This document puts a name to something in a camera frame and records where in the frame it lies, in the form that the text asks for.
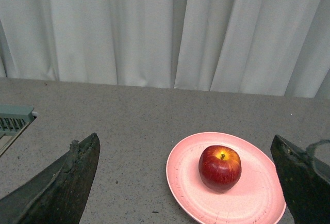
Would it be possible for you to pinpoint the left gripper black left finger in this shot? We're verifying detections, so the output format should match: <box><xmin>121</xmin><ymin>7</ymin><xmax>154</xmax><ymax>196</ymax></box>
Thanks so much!
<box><xmin>1</xmin><ymin>133</ymin><xmax>100</xmax><ymax>223</ymax></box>

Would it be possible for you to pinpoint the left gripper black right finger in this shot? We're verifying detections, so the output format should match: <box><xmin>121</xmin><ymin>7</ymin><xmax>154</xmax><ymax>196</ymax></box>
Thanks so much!
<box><xmin>271</xmin><ymin>135</ymin><xmax>329</xmax><ymax>223</ymax></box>

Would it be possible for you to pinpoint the red apple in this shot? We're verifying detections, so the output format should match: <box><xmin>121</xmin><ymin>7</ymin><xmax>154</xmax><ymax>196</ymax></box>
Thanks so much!
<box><xmin>198</xmin><ymin>145</ymin><xmax>242</xmax><ymax>193</ymax></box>

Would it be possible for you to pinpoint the pink plate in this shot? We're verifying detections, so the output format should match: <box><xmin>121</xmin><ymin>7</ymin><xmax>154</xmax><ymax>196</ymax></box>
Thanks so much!
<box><xmin>166</xmin><ymin>132</ymin><xmax>286</xmax><ymax>223</ymax></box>

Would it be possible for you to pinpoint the grey-green rack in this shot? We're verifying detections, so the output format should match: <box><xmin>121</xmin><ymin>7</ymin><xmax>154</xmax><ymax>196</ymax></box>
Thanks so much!
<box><xmin>1</xmin><ymin>104</ymin><xmax>38</xmax><ymax>156</ymax></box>

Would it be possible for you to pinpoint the white curtain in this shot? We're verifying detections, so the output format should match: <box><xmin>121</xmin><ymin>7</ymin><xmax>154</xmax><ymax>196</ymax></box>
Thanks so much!
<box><xmin>1</xmin><ymin>0</ymin><xmax>329</xmax><ymax>99</ymax></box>

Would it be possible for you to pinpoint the black cable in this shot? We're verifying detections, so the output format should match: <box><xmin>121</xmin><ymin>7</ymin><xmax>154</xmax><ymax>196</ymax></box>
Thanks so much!
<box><xmin>305</xmin><ymin>139</ymin><xmax>330</xmax><ymax>169</ymax></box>

